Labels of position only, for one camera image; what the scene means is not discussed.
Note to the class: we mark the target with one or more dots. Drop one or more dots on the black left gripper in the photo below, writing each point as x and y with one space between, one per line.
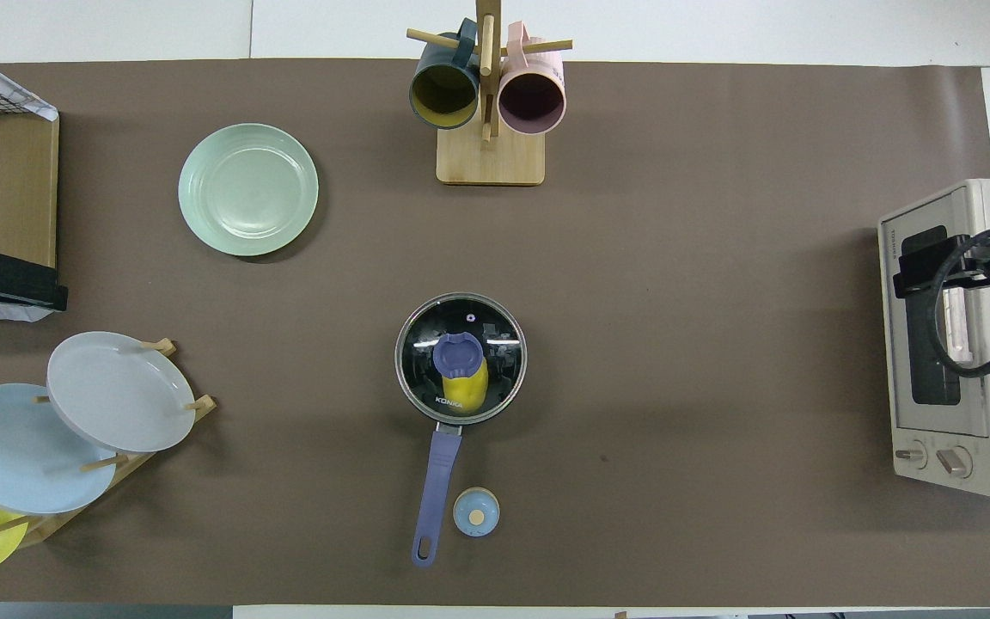
5 279

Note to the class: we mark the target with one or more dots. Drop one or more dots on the glass lid purple knob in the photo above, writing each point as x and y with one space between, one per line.
426 344

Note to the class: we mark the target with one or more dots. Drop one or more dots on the grey plate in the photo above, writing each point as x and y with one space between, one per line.
117 391

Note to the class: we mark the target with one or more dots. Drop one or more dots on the light blue plate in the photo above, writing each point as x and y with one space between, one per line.
14 451

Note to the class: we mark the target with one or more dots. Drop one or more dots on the wooden plate rack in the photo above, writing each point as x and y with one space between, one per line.
138 464

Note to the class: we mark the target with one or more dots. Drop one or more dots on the pale green plate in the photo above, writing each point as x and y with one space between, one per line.
247 189

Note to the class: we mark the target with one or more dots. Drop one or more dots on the wooden shelf with basket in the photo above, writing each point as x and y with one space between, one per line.
14 189

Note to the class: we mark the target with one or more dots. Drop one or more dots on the brown paper table mat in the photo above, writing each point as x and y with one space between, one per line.
675 258

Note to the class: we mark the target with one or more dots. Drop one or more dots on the pink mug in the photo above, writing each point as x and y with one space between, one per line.
532 99

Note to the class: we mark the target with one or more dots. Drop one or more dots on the dark blue mug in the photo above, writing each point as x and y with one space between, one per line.
443 90

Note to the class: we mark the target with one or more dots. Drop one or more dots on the wooden mug tree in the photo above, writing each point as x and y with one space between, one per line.
488 159

